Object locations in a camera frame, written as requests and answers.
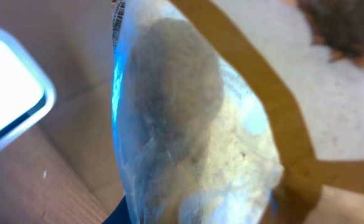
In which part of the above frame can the brown white snack pouch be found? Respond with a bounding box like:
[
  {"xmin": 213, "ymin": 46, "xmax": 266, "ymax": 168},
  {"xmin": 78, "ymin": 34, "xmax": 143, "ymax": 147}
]
[{"xmin": 111, "ymin": 0, "xmax": 364, "ymax": 224}]

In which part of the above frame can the white barcode scanner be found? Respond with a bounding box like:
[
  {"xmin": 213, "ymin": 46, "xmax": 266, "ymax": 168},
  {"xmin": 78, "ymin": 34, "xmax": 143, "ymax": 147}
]
[{"xmin": 0, "ymin": 27, "xmax": 57, "ymax": 152}]

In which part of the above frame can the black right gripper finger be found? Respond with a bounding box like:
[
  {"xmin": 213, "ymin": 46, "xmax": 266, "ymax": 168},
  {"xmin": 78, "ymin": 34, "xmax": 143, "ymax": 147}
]
[{"xmin": 103, "ymin": 196, "xmax": 131, "ymax": 224}]

